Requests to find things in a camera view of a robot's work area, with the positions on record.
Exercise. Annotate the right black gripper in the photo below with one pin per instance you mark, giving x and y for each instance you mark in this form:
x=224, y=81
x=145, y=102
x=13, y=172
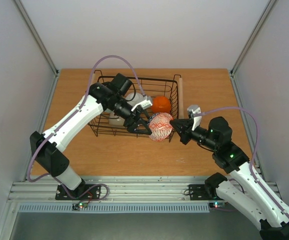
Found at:
x=186, y=132

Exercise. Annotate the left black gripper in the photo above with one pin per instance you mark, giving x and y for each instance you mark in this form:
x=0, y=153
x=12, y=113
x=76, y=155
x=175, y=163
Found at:
x=130, y=124

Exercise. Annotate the red bottom bowl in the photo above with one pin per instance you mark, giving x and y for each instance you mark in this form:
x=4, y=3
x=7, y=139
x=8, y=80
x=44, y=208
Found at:
x=159, y=124

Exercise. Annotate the orange bowl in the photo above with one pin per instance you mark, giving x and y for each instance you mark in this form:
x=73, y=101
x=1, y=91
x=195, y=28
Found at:
x=161, y=104

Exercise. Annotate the white bowl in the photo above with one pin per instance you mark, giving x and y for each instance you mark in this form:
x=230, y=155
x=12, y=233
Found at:
x=115, y=120
x=134, y=98

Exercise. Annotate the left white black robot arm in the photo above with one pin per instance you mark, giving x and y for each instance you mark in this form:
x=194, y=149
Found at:
x=47, y=148

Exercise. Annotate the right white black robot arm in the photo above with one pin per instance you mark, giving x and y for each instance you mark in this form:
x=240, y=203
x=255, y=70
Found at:
x=258, y=202

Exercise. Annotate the right circuit board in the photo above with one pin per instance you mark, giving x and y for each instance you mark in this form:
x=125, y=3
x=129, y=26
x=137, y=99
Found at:
x=217, y=204

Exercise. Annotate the circuit board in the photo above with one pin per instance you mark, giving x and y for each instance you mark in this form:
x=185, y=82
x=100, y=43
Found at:
x=79, y=206
x=217, y=204

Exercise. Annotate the left circuit board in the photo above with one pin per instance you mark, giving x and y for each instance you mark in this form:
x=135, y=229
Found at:
x=79, y=206

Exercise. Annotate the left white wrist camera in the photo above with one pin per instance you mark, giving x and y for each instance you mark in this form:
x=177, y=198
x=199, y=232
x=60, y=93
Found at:
x=146, y=103

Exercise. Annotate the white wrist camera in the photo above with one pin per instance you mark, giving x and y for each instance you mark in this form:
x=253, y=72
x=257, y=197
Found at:
x=146, y=103
x=195, y=114

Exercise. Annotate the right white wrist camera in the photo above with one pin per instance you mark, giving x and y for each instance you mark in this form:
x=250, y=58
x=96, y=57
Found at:
x=195, y=114

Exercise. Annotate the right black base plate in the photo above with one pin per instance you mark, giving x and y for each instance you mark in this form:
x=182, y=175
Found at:
x=197, y=192

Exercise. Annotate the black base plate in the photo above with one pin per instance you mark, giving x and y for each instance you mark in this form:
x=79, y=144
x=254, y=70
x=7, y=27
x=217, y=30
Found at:
x=197, y=192
x=85, y=192

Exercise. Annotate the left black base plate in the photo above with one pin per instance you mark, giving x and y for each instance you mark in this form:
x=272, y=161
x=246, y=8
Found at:
x=85, y=192

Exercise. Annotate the grey slotted cable duct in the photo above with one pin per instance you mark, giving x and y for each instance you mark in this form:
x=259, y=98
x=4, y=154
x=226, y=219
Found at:
x=114, y=208

